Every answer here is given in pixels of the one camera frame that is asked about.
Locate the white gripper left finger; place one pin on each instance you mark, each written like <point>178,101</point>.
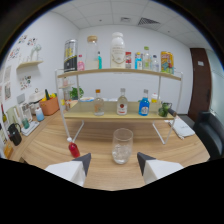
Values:
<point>71,170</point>

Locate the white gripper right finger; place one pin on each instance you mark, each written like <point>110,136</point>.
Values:
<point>156,168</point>

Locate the small red liquid bottle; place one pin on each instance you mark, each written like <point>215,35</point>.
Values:
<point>74,150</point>

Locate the orange yellow drink can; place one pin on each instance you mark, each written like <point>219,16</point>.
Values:
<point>167,62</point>

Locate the green-capped clear bottle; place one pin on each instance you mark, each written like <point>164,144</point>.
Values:
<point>147,60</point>

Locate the white orange yoghurt cup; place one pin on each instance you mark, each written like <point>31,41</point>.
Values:
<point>154,98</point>

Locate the clear glass tumbler with ice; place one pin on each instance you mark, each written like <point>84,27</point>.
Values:
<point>122,148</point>

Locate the white notebook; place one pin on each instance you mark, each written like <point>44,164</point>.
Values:
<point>182,128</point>

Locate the dark muddler with wooden end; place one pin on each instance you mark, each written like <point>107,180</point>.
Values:
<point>172,112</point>

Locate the glass jar of limes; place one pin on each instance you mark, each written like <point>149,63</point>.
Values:
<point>164,110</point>

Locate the blue liquid bottle white label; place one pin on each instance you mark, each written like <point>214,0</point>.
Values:
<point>144,107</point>

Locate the blue and white bottle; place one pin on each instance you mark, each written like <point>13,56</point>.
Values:
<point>39,115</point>

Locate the black office chair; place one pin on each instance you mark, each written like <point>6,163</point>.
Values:
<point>210,133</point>

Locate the teal drinking glass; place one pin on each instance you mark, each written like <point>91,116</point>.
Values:
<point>25,123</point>

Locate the orange storage basket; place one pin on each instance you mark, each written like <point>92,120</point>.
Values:
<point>50,106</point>

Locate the clear bottle with red label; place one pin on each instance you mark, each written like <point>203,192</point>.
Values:
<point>122,106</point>

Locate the two-tier wooden shelf rack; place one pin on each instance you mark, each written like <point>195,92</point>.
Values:
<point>110,110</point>

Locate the blue-rimmed tub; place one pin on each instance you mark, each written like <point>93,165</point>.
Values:
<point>86,99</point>

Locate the green potted plant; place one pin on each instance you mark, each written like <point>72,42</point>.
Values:
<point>77,92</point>

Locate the brown door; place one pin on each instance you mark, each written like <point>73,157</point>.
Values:
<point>200,83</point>

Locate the small dark-capped clear bottle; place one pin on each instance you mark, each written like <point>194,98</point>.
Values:
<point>155,65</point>

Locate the small pink liquid bottle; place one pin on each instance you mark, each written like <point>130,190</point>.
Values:
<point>80,65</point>

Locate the yellow-capped blue liquid bottle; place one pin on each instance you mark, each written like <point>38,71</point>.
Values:
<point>138,62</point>

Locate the small teal liquid bottle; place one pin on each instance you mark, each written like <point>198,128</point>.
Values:
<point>100,61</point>

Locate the tall black yellow can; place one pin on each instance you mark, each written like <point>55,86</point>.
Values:
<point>70,56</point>

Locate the clear jar with wooden lid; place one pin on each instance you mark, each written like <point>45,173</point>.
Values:
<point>92,55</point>

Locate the large white milk bottle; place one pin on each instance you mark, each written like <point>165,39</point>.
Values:
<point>118,51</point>

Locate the white figurine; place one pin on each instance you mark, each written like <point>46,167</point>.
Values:
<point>35,51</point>

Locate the large ceiling air vent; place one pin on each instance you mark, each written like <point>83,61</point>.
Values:
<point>148,21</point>

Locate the small ceiling vent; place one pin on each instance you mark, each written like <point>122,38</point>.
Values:
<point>125,19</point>

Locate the wooden wall shelf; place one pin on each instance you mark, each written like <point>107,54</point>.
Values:
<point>30,64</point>

